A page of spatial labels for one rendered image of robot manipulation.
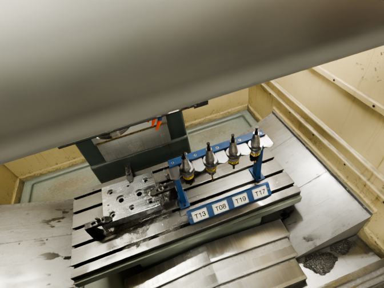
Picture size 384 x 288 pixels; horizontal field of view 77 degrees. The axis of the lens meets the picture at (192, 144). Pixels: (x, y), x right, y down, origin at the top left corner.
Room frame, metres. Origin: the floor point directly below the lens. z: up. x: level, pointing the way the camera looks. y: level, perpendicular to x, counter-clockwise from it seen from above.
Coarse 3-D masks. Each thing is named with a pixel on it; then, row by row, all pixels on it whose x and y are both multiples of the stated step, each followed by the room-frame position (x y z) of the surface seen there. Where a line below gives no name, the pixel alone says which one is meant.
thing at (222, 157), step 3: (222, 150) 0.73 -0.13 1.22; (216, 153) 0.72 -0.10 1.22; (219, 153) 0.72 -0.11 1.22; (222, 153) 0.72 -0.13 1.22; (225, 153) 0.71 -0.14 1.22; (216, 156) 0.71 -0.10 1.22; (219, 156) 0.70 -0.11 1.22; (222, 156) 0.70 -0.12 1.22; (225, 156) 0.70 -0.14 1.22; (219, 159) 0.68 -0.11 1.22; (222, 159) 0.68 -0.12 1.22; (225, 159) 0.68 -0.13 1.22; (228, 159) 0.68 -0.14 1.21; (219, 162) 0.67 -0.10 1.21; (222, 162) 0.67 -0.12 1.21; (225, 162) 0.66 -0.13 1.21
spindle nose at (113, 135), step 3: (123, 129) 0.67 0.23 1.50; (126, 129) 0.67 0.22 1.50; (114, 132) 0.65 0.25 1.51; (117, 132) 0.65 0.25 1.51; (120, 132) 0.66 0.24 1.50; (123, 132) 0.66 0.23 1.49; (102, 135) 0.65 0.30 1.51; (105, 135) 0.64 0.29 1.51; (108, 135) 0.64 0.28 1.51; (111, 135) 0.65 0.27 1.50; (114, 135) 0.65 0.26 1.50; (117, 135) 0.65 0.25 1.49; (99, 138) 0.65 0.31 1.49; (102, 138) 0.65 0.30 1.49; (105, 138) 0.65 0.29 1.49; (108, 138) 0.65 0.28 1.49; (111, 138) 0.65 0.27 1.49
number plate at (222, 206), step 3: (222, 201) 0.63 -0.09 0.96; (225, 201) 0.63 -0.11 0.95; (216, 204) 0.62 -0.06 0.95; (219, 204) 0.62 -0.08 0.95; (222, 204) 0.62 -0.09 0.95; (225, 204) 0.62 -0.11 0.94; (213, 207) 0.61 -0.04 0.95; (216, 207) 0.61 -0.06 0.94; (219, 207) 0.61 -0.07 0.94; (222, 207) 0.61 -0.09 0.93; (225, 207) 0.61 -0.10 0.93; (228, 207) 0.61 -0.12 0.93; (216, 210) 0.60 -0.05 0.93; (219, 210) 0.60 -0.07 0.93; (222, 210) 0.60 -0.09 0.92; (225, 210) 0.60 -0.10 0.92; (216, 213) 0.59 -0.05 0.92
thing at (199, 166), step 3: (195, 159) 0.71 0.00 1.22; (198, 159) 0.71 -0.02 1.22; (201, 159) 0.70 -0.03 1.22; (192, 162) 0.70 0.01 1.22; (195, 162) 0.69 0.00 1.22; (198, 162) 0.69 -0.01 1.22; (201, 162) 0.69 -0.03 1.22; (195, 165) 0.68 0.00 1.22; (198, 165) 0.68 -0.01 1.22; (201, 165) 0.67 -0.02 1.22; (204, 165) 0.67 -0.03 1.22; (195, 168) 0.66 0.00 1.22; (198, 168) 0.66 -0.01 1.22; (201, 168) 0.66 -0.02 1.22; (204, 168) 0.65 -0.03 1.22
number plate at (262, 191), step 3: (264, 186) 0.67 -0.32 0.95; (255, 189) 0.66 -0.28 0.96; (258, 189) 0.66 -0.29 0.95; (261, 189) 0.66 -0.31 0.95; (264, 189) 0.66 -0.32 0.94; (255, 192) 0.65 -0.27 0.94; (258, 192) 0.65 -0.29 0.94; (261, 192) 0.65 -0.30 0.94; (264, 192) 0.65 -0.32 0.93; (255, 195) 0.64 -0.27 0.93; (258, 195) 0.64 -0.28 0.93; (261, 195) 0.64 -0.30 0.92; (264, 195) 0.64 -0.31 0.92; (255, 198) 0.63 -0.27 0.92
